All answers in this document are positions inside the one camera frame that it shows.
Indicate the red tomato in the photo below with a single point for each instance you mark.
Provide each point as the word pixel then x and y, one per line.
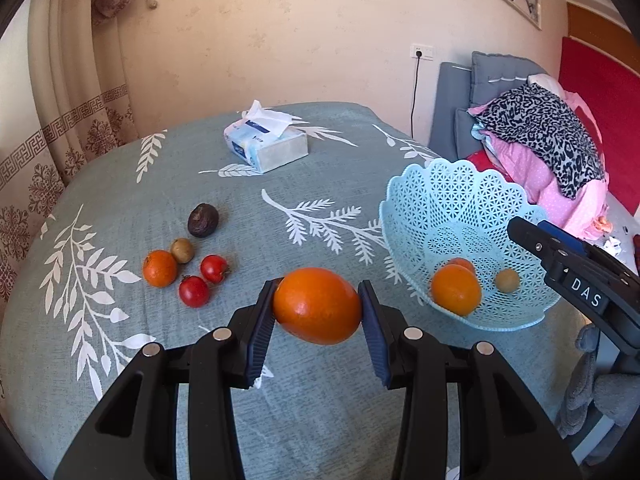
pixel 193 291
pixel 214 269

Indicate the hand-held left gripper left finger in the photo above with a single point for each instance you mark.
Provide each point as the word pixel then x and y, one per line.
pixel 262 335

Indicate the red wall panel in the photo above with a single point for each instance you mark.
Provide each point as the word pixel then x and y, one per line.
pixel 605 110

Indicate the large grey pillow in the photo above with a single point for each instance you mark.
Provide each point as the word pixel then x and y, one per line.
pixel 500 72

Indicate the grey bed sheet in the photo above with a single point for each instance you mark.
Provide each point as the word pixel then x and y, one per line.
pixel 622 220

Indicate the tissue pack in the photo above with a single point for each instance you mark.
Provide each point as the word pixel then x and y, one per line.
pixel 270 152

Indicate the beige patterned curtain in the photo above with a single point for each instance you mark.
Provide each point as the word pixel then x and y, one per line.
pixel 65 110

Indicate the large orange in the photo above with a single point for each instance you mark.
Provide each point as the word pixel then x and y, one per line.
pixel 456 291
pixel 317 305

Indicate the white wall outlet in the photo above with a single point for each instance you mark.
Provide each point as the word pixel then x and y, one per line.
pixel 422 52

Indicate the grey padded headboard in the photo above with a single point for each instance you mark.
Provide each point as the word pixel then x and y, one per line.
pixel 447 110

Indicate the leopard print cloth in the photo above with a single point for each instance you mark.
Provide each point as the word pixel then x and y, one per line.
pixel 545 130

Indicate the brown longan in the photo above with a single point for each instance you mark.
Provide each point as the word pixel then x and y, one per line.
pixel 507 280
pixel 181 250

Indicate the light blue plastic lattice basket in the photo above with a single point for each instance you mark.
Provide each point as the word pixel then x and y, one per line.
pixel 450 200

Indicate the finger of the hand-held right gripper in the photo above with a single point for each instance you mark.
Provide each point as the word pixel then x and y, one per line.
pixel 562 236
pixel 542 250

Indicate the orange wooden wall panel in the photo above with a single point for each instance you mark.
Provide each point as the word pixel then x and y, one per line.
pixel 595 25

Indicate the white pillow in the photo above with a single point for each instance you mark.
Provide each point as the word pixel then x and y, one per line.
pixel 545 84

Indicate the pile of clothes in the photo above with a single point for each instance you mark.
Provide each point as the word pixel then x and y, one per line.
pixel 530 170

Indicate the small orange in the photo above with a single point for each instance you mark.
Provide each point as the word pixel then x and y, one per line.
pixel 160 269

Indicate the dark purple passion fruit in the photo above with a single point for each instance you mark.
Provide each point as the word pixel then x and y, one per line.
pixel 203 220

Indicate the small grey cushion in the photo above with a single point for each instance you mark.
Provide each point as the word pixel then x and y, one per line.
pixel 467 135

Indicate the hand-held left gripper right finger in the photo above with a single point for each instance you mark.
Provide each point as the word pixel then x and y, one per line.
pixel 372 330

